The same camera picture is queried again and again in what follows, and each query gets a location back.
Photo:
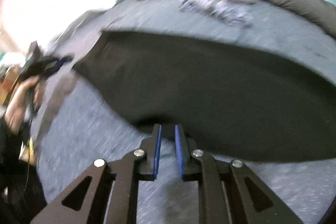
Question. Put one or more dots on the person's black clothing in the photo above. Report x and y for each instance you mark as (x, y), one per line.
(13, 187)

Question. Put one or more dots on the person's left forearm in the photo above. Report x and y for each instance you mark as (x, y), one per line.
(8, 140)

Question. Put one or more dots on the black pants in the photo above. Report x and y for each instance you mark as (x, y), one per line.
(210, 95)

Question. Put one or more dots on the person's left hand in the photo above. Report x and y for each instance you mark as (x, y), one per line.
(15, 108)

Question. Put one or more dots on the grey-blue patterned garment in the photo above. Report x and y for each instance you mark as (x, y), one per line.
(225, 13)

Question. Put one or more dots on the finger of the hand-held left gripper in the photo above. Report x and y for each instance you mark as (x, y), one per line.
(60, 62)
(50, 72)

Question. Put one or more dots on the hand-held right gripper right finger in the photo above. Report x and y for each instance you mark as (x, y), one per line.
(179, 153)

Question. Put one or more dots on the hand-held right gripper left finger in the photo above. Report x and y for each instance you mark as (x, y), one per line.
(157, 153)

